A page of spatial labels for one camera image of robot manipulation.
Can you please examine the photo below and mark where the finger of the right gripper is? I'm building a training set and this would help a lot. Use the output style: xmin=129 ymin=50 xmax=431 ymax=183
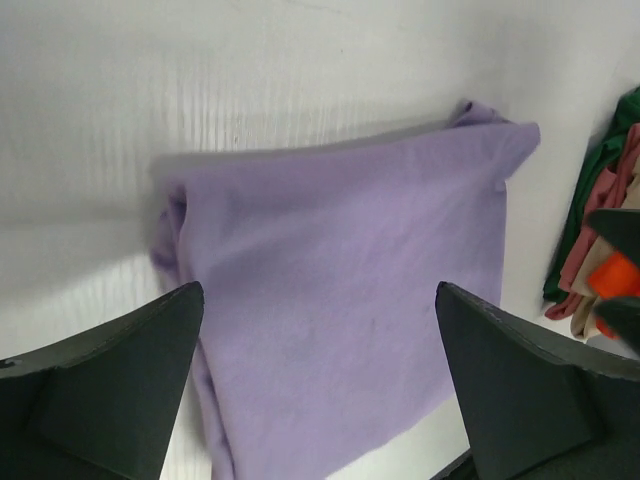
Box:
xmin=587 ymin=208 xmax=640 ymax=265
xmin=595 ymin=297 xmax=640 ymax=355

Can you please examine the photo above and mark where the folded orange t-shirt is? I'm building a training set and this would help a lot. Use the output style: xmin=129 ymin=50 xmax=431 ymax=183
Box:
xmin=587 ymin=252 xmax=639 ymax=306

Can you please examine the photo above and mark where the folded beige t-shirt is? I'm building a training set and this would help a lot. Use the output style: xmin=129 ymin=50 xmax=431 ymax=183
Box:
xmin=569 ymin=169 xmax=640 ymax=344

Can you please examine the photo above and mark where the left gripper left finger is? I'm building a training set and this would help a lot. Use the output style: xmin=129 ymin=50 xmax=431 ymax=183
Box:
xmin=1 ymin=282 xmax=204 ymax=479

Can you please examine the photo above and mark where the purple t-shirt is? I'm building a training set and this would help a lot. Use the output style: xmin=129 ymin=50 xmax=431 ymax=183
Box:
xmin=151 ymin=102 xmax=540 ymax=479

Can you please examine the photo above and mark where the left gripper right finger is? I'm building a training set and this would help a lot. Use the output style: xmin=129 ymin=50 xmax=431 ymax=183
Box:
xmin=435 ymin=282 xmax=639 ymax=479

